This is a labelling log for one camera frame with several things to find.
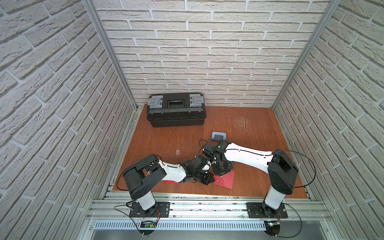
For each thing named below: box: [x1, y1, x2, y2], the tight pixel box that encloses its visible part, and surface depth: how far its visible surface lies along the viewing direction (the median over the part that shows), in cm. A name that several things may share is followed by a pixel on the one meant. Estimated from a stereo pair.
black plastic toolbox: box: [146, 92, 207, 128], surface depth 100 cm
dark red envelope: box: [213, 170, 235, 190], surface depth 85 cm
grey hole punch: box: [211, 131, 227, 142], surface depth 102 cm
